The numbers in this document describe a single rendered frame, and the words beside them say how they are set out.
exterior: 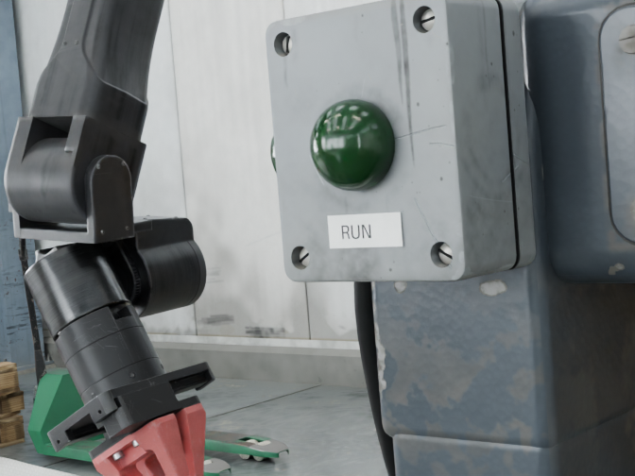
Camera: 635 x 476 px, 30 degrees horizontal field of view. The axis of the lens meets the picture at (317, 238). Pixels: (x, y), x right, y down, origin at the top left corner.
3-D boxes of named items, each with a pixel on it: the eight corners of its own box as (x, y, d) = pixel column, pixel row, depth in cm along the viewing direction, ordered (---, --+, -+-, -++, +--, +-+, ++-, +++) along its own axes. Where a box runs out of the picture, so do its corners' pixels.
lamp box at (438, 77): (283, 282, 41) (262, 23, 41) (362, 268, 45) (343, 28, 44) (466, 281, 36) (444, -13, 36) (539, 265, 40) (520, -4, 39)
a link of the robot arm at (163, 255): (2, 156, 80) (89, 157, 75) (126, 144, 89) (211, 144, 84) (14, 330, 82) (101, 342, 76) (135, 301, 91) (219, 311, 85)
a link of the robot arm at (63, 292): (2, 274, 80) (45, 231, 77) (79, 259, 85) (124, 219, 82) (44, 364, 78) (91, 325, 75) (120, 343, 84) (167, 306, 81)
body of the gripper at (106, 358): (222, 383, 80) (174, 289, 82) (115, 418, 72) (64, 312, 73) (163, 424, 84) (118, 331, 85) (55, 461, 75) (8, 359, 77)
